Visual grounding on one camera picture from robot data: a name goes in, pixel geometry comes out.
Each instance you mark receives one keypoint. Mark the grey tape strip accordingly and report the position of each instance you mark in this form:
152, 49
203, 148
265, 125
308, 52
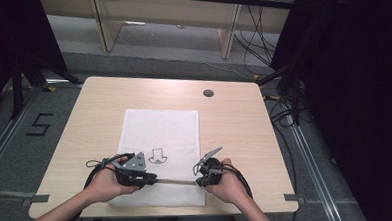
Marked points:
290, 197
37, 199

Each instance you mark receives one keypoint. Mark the black curtain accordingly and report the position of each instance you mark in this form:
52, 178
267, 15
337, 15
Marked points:
10, 38
356, 83

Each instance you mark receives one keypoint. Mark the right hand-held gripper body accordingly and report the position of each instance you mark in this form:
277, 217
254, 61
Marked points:
210, 166

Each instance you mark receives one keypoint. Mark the person's right hand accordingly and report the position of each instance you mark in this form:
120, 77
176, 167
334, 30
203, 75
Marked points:
229, 185

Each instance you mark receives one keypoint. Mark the black metal stand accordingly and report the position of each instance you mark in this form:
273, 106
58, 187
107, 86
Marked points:
295, 96
17, 88

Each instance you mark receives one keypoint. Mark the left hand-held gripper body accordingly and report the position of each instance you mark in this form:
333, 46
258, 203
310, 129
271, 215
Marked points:
133, 168

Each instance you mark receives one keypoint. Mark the person's left hand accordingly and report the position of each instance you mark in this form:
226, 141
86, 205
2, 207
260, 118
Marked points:
103, 184

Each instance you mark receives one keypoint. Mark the white towel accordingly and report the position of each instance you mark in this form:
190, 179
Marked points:
161, 135

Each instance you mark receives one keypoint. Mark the metal floor rail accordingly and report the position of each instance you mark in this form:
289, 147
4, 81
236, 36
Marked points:
315, 175
8, 133

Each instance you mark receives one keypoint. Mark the light wooden desk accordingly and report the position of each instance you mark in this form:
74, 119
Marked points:
166, 11

